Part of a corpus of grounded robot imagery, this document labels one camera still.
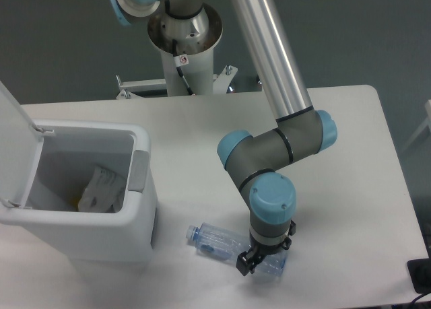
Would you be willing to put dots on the black device at table edge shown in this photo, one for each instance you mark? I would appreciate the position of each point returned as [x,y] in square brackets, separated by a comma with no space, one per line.
[419,271]

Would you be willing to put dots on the white trash can lid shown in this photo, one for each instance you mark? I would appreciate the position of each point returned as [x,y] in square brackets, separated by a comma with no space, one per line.
[22,141]

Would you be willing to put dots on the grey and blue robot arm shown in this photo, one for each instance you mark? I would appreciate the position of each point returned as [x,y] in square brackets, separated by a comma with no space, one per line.
[298,130]

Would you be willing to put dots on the clear plastic water bottle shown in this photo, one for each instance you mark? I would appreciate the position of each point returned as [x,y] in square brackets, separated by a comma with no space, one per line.
[225,245]

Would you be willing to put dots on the white plastic wrapper bag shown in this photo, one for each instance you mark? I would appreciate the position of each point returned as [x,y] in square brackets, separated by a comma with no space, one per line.
[104,193]

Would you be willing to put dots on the yellow and blue trash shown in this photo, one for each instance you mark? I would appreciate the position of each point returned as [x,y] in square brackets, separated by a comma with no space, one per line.
[74,202]

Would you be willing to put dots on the white metal base frame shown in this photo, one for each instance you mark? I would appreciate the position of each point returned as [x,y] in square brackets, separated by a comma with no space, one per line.
[151,85]

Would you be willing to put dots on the white trash can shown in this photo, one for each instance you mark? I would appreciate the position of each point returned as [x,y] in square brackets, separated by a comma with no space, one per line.
[65,169]

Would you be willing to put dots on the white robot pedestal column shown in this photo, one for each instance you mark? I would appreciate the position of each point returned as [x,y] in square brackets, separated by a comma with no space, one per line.
[186,47]

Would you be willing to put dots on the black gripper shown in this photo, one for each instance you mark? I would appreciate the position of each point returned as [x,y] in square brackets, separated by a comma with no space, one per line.
[261,246]

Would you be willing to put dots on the white furniture at right edge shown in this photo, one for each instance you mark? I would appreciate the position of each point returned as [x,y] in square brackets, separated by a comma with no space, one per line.
[421,133]

